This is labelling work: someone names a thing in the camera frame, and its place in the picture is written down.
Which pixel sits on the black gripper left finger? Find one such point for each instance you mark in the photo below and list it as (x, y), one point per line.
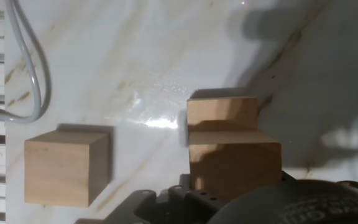
(172, 207)

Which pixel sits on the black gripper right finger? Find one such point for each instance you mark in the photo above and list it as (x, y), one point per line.
(287, 176)

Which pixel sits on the marble pattern table mat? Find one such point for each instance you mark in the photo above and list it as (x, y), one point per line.
(120, 46)

